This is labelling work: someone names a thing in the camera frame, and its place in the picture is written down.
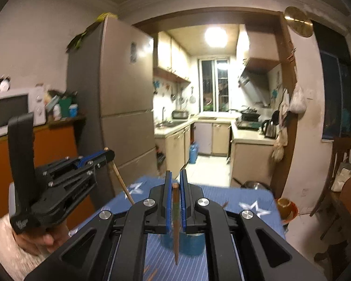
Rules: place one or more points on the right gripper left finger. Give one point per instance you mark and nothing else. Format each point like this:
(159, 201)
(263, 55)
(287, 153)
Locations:
(159, 221)

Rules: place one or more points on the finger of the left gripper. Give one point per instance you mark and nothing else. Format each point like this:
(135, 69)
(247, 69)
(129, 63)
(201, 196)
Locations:
(110, 154)
(97, 160)

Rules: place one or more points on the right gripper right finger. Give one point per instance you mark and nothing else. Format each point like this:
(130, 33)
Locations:
(183, 201)

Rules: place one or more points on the kitchen window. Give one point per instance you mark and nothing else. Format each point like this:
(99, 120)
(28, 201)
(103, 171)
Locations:
(214, 85)

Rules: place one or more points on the person left hand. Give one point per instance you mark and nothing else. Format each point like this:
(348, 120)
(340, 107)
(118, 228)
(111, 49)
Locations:
(38, 240)

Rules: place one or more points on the wooden chopstick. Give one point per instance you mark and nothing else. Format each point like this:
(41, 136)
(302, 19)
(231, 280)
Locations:
(176, 219)
(113, 171)

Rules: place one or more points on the teal perforated utensil holder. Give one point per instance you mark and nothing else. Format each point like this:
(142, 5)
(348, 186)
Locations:
(189, 244)

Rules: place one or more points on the blue water jug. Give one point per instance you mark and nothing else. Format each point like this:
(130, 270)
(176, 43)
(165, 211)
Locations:
(193, 153)

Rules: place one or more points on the white fleece sleeve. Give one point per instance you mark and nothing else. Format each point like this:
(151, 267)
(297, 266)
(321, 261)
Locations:
(17, 262)

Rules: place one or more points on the white microwave oven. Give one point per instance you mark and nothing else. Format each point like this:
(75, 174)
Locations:
(16, 102)

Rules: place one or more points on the silver refrigerator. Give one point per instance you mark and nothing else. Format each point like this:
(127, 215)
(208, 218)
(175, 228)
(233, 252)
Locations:
(112, 75)

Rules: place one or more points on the black frying pan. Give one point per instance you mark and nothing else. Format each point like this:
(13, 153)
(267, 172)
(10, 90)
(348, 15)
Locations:
(249, 112)

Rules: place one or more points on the electric kettle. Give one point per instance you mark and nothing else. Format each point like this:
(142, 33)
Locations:
(269, 128)

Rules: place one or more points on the range hood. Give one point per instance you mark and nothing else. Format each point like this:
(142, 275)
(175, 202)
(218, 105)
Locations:
(256, 87)

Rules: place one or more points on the white plastic bag hanging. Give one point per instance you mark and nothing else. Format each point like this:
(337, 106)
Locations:
(298, 104)

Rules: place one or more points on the dark wooden chair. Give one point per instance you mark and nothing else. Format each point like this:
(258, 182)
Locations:
(341, 147)

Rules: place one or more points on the round gold wall clock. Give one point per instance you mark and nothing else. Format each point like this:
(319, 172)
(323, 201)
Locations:
(298, 21)

